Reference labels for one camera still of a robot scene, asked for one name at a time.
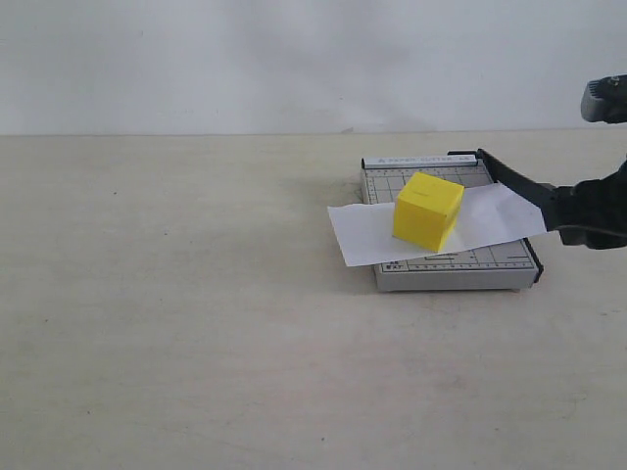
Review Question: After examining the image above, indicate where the grey paper cutter base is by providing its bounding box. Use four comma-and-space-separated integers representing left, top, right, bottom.
361, 151, 544, 292

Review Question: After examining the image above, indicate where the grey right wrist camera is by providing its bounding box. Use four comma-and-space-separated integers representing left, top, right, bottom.
580, 74, 626, 124

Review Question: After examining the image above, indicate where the black cutter blade arm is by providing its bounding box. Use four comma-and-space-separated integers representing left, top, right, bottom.
476, 149, 572, 215

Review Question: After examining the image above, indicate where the yellow cube block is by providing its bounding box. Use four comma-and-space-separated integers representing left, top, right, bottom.
393, 172, 464, 253

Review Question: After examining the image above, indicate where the white paper sheet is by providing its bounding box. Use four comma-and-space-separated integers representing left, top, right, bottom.
327, 183, 548, 267

